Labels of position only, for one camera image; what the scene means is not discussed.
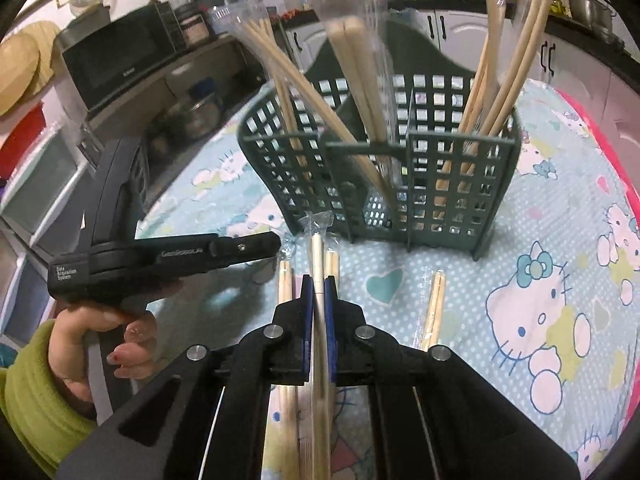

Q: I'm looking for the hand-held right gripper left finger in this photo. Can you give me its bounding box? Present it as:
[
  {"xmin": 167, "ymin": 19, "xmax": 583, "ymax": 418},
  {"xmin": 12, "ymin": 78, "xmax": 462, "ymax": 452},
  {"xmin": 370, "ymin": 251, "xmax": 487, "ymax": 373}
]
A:
[{"xmin": 57, "ymin": 275, "xmax": 316, "ymax": 480}]

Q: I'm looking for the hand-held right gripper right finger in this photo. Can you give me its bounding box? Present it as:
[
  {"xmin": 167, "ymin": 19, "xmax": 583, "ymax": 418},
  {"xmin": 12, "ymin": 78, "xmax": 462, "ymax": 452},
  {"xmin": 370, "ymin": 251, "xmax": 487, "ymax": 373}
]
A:
[{"xmin": 324, "ymin": 275, "xmax": 583, "ymax": 480}]

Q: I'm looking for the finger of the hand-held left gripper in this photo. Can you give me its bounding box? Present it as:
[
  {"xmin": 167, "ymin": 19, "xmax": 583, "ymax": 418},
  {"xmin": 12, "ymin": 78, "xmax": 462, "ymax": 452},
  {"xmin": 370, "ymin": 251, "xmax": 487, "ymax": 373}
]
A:
[{"xmin": 210, "ymin": 231, "xmax": 282, "ymax": 269}]

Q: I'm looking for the pile of chopsticks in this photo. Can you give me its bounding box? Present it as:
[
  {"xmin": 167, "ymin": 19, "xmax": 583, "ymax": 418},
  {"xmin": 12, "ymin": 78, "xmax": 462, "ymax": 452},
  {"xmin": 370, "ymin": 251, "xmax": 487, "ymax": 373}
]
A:
[{"xmin": 270, "ymin": 250, "xmax": 447, "ymax": 480}]

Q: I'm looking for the green plastic utensil basket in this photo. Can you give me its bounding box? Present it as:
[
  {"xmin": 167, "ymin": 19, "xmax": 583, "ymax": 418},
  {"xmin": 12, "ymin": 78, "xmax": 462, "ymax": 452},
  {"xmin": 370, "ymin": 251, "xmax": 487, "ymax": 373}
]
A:
[{"xmin": 237, "ymin": 17, "xmax": 523, "ymax": 263}]

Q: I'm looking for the person's left forearm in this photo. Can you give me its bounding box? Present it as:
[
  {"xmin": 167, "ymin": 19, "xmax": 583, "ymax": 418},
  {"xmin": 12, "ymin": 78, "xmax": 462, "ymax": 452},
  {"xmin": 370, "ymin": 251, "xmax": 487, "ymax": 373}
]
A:
[{"xmin": 0, "ymin": 319, "xmax": 101, "ymax": 478}]

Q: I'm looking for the person's left hand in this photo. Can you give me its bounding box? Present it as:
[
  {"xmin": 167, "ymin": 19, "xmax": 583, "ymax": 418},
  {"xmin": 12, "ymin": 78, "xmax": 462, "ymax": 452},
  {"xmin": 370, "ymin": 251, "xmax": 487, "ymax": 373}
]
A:
[{"xmin": 50, "ymin": 305, "xmax": 159, "ymax": 421}]

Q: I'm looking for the white drawer cabinet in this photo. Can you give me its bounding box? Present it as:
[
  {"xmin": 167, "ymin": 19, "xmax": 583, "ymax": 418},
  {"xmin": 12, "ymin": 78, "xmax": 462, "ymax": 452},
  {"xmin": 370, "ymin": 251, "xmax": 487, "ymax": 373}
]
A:
[{"xmin": 0, "ymin": 125, "xmax": 93, "ymax": 351}]

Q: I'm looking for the steel pot with lid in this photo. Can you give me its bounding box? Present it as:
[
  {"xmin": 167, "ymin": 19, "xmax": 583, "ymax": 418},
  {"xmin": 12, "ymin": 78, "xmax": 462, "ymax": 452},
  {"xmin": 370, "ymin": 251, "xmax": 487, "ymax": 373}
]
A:
[{"xmin": 167, "ymin": 92, "xmax": 226, "ymax": 143}]

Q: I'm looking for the red plastic bin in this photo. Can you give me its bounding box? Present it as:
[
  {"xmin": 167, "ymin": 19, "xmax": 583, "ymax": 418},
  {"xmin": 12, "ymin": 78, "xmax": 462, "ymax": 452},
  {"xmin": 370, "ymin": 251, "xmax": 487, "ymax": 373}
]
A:
[{"xmin": 0, "ymin": 102, "xmax": 48, "ymax": 176}]

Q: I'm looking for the cat print blue blanket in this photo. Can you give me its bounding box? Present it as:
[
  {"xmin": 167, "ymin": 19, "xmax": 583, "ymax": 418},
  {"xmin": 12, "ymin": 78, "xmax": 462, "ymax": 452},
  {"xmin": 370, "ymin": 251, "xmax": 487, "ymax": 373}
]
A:
[{"xmin": 135, "ymin": 80, "xmax": 640, "ymax": 480}]

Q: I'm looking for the black microwave oven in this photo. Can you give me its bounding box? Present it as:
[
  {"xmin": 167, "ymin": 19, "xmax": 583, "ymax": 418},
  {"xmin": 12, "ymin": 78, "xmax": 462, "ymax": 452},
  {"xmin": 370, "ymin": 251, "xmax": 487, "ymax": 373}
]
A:
[{"xmin": 60, "ymin": 2, "xmax": 178, "ymax": 111}]

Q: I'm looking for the woven bamboo tray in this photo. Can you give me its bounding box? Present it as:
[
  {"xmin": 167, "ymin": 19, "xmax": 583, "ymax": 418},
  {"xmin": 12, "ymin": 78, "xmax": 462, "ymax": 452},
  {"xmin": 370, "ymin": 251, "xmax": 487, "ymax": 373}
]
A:
[{"xmin": 0, "ymin": 20, "xmax": 61, "ymax": 116}]

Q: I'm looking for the pink blanket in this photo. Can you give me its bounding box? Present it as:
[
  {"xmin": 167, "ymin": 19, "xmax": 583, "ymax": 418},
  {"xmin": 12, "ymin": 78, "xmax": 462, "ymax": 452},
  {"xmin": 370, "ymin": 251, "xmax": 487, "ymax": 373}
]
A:
[{"xmin": 552, "ymin": 87, "xmax": 640, "ymax": 271}]

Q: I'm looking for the steel cooking pot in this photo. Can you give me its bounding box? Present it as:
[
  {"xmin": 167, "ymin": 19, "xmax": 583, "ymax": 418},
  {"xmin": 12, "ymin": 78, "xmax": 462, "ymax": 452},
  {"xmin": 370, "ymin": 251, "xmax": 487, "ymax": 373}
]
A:
[{"xmin": 565, "ymin": 0, "xmax": 618, "ymax": 41}]

